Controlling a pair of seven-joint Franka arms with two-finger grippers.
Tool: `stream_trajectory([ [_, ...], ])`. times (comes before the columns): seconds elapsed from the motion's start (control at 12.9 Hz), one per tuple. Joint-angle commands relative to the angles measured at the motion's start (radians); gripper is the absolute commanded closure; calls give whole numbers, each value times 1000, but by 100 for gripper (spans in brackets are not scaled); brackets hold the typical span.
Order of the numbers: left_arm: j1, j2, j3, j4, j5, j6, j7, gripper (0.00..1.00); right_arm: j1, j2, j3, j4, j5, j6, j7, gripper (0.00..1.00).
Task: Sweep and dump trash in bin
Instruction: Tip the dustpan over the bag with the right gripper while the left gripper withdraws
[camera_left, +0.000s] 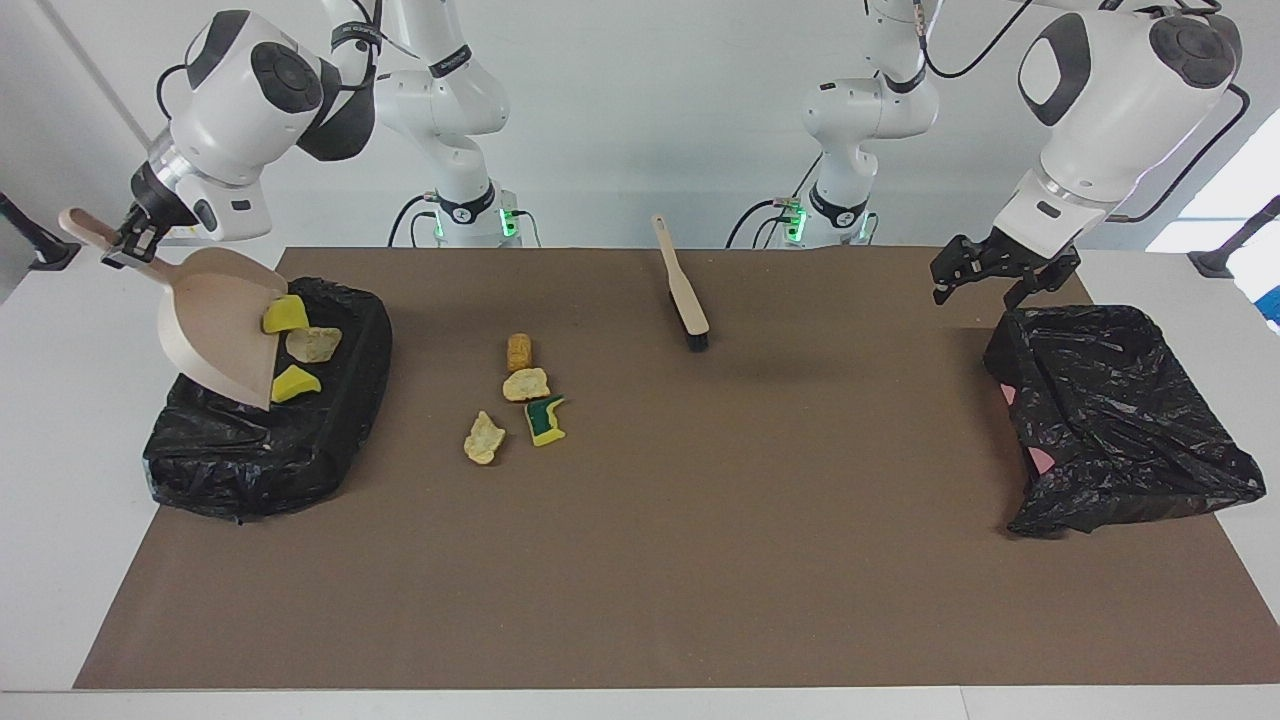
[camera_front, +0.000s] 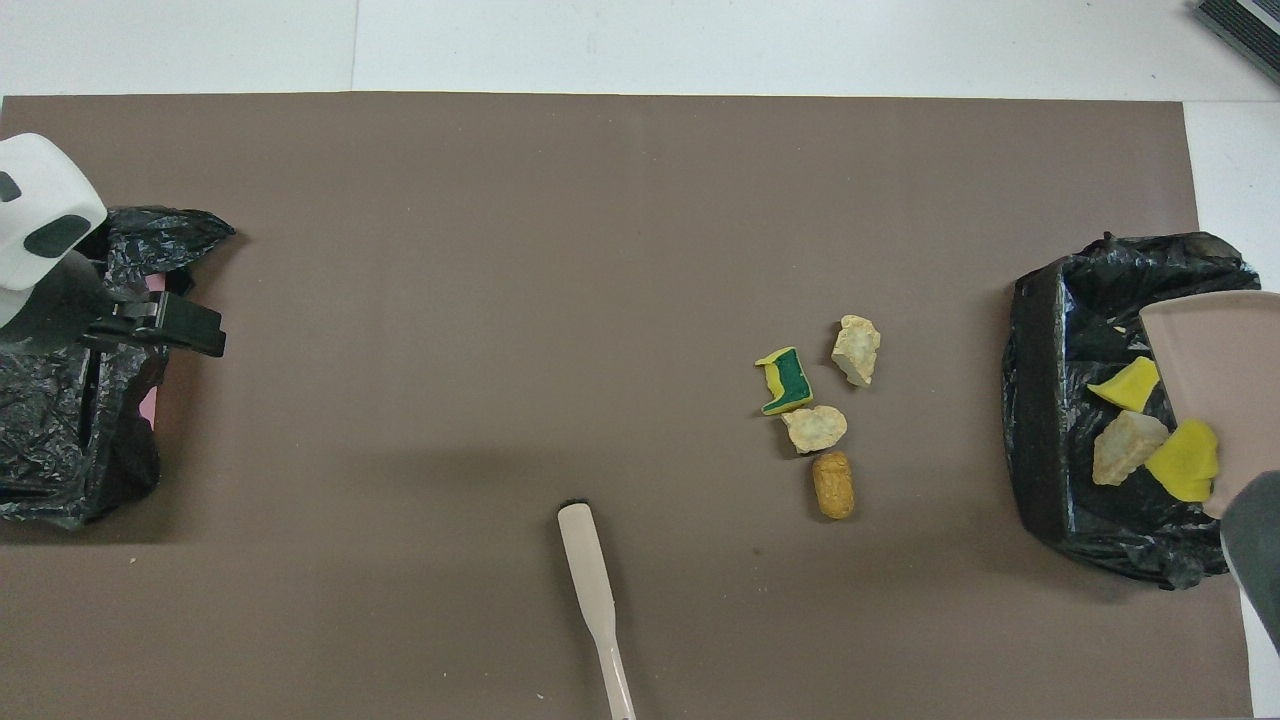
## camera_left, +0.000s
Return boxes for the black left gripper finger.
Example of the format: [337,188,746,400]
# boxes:
[1003,255,1083,311]
[930,235,996,304]

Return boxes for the beige plastic dustpan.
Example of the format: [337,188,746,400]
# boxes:
[58,208,291,413]

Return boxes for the beige sponge chunk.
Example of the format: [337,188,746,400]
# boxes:
[463,410,507,466]
[501,367,551,404]
[285,326,344,364]

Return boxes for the small green yellow sponge piece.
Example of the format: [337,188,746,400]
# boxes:
[270,364,324,405]

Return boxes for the beige hand brush black bristles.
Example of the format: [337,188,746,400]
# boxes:
[651,213,712,353]

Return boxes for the notched green yellow sponge piece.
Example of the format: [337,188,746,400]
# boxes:
[524,395,568,448]

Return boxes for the black trash bag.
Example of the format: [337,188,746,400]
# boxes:
[982,304,1268,541]

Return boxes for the black bag lined bin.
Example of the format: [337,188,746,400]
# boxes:
[142,277,394,524]

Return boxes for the black stand foot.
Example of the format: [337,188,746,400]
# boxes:
[0,192,81,272]
[1188,195,1280,279]

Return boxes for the pink plastic basket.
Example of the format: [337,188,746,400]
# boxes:
[1000,383,1056,476]

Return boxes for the brown table mat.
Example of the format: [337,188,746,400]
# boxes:
[73,247,1280,691]

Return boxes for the white wall socket box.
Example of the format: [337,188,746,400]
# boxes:
[131,191,239,241]

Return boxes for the white wall conduit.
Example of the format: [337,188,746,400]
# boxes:
[38,0,166,171]

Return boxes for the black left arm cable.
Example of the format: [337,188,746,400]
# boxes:
[920,0,1251,223]

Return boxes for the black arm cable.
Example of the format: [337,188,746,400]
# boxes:
[920,0,1251,223]
[155,0,386,111]

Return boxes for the black base cable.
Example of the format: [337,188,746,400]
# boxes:
[725,155,831,249]
[387,193,441,249]

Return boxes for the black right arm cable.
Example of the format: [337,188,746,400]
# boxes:
[155,0,386,111]

